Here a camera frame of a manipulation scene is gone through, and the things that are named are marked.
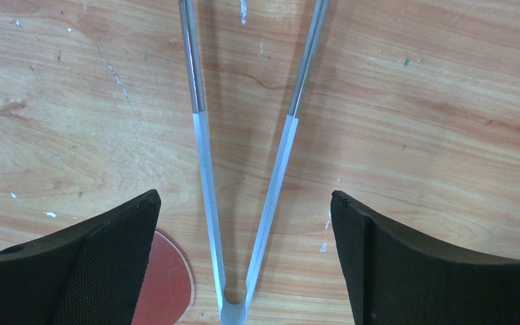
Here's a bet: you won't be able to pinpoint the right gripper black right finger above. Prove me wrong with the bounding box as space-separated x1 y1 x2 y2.
330 190 520 324

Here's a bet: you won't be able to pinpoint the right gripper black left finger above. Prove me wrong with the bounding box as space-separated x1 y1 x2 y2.
0 190 161 324

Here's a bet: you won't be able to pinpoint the metal serving tongs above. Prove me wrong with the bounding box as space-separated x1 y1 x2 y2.
179 0 329 324

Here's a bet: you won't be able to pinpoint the red round coaster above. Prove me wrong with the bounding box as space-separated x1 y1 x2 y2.
132 230 195 325

